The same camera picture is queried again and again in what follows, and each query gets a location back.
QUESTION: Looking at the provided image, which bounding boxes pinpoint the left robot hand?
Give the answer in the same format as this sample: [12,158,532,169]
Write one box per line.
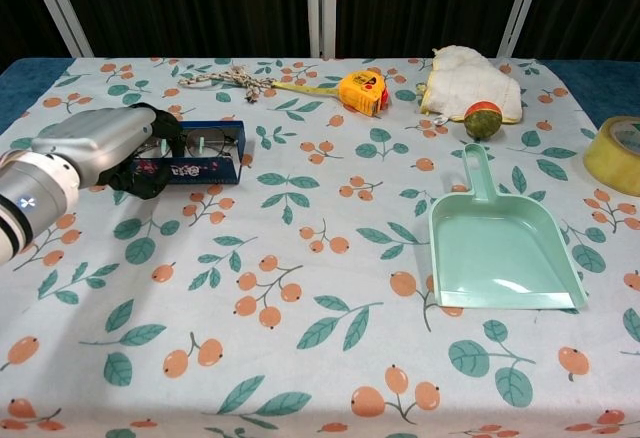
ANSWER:
[30,102,184,199]

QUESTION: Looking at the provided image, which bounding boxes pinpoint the silver metal tray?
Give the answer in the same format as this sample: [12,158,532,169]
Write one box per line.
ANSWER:
[122,120,246,187]

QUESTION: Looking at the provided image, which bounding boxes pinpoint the yellow tape measure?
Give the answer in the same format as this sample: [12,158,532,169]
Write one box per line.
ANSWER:
[272,70,392,118]

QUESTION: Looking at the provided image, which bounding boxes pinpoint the floral tablecloth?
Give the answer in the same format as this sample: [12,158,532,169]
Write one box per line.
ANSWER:
[0,56,640,438]

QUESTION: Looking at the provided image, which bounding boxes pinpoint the white cloth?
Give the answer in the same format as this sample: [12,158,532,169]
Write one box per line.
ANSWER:
[418,45,524,125]

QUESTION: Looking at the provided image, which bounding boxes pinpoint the orange green ball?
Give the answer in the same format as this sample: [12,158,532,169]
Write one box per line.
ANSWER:
[463,100,503,139]

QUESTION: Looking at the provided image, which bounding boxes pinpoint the mint green dustpan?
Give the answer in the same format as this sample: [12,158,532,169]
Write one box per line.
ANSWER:
[428,142,590,312]

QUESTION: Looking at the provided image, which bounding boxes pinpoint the yellow tape roll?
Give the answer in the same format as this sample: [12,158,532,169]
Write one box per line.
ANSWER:
[583,116,640,194]

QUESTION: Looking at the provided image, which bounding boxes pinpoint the white partition post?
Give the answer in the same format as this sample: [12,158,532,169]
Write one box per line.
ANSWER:
[497,0,549,59]
[22,0,94,58]
[305,0,337,59]

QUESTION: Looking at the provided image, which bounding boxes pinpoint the braided rope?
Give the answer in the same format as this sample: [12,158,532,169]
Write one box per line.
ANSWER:
[178,61,279,105]

